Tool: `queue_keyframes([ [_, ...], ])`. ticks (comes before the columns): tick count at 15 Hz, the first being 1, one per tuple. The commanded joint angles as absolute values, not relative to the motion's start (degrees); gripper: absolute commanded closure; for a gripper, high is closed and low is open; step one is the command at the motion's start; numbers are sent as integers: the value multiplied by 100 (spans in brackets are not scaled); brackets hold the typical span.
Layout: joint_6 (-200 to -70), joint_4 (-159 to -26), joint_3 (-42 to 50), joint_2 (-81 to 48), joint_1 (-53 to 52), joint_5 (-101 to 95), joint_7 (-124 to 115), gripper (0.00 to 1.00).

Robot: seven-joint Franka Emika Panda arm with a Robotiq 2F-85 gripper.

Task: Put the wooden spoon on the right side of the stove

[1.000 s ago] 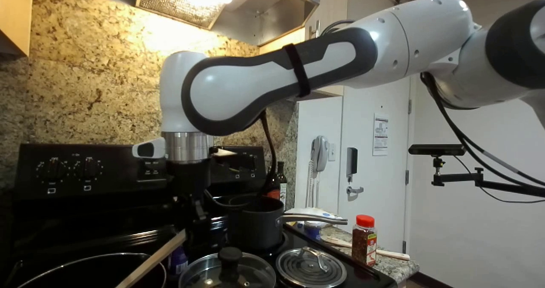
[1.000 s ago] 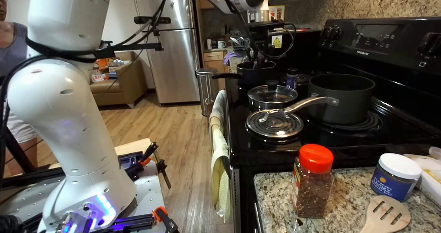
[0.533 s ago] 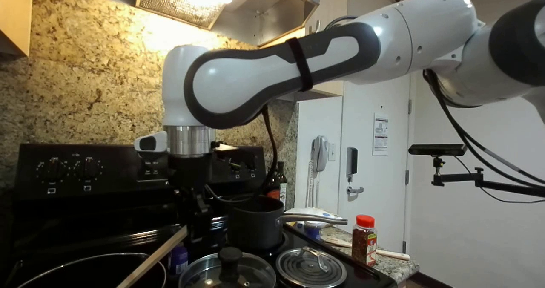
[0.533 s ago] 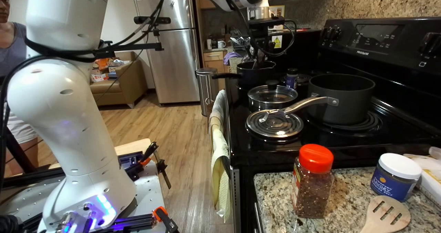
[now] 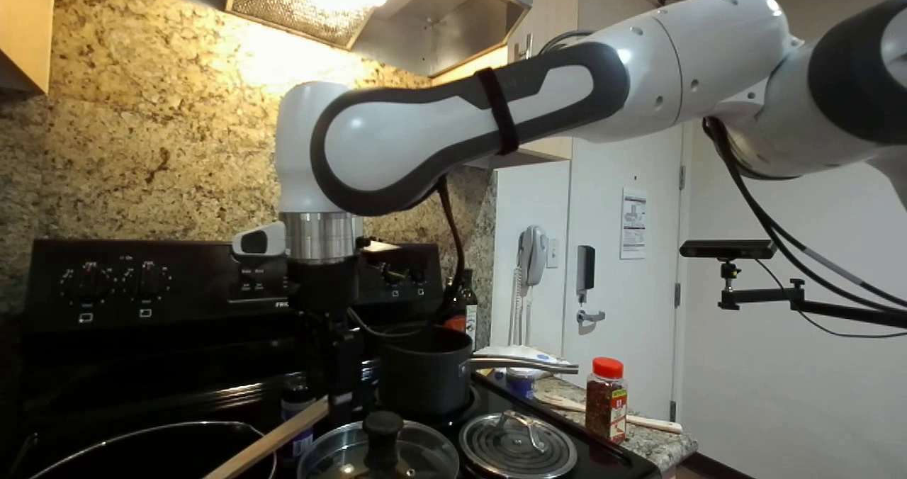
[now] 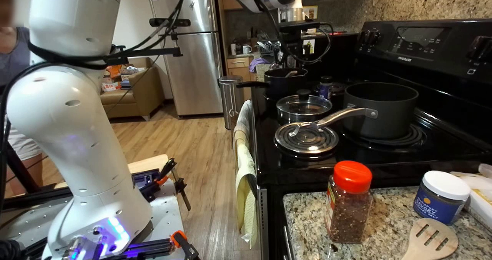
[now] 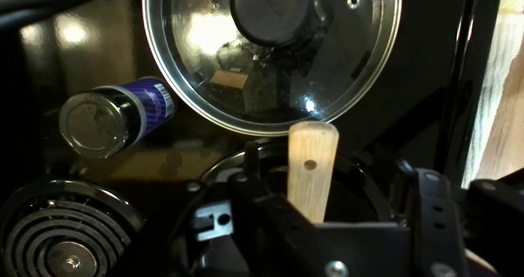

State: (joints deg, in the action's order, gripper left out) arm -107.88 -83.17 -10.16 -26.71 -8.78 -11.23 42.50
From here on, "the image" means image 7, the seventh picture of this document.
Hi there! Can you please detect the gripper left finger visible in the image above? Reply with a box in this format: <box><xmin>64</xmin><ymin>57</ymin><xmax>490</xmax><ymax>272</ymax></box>
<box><xmin>228</xmin><ymin>141</ymin><xmax>321</xmax><ymax>277</ymax></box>

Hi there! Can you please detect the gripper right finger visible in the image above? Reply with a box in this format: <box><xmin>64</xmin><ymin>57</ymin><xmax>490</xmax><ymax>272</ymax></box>
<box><xmin>411</xmin><ymin>168</ymin><xmax>524</xmax><ymax>277</ymax></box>

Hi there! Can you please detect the wooden spoon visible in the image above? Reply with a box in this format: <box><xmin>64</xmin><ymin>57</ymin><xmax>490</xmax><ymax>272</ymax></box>
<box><xmin>286</xmin><ymin>121</ymin><xmax>340</xmax><ymax>224</ymax></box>

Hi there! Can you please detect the coil stove burner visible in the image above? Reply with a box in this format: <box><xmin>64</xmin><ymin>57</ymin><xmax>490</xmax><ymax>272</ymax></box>
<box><xmin>192</xmin><ymin>145</ymin><xmax>395</xmax><ymax>277</ymax></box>
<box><xmin>0</xmin><ymin>179</ymin><xmax>145</xmax><ymax>277</ymax></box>

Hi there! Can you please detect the black stove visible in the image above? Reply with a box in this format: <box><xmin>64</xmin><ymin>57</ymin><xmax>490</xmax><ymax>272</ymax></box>
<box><xmin>0</xmin><ymin>0</ymin><xmax>505</xmax><ymax>277</ymax></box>

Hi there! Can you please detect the glass pot lid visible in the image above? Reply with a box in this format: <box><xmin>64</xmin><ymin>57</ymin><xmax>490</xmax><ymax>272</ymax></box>
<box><xmin>142</xmin><ymin>0</ymin><xmax>403</xmax><ymax>137</ymax></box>

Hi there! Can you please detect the blue labelled tin can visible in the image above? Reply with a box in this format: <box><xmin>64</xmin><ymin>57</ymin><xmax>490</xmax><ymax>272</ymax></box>
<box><xmin>59</xmin><ymin>77</ymin><xmax>177</xmax><ymax>160</ymax></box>

